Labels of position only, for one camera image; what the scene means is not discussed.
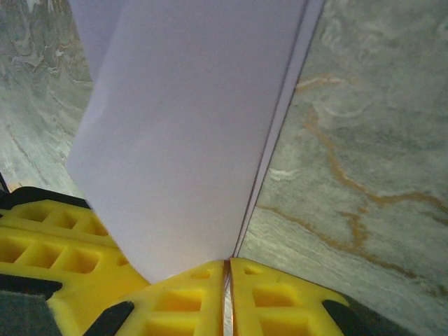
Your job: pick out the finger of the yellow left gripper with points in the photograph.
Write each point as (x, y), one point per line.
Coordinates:
(105, 276)
(84, 227)

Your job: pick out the purple paper sheet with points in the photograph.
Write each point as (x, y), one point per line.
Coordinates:
(182, 122)

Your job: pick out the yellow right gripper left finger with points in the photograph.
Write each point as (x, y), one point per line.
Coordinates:
(182, 301)

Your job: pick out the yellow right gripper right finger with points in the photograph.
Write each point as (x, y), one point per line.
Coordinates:
(280, 301)

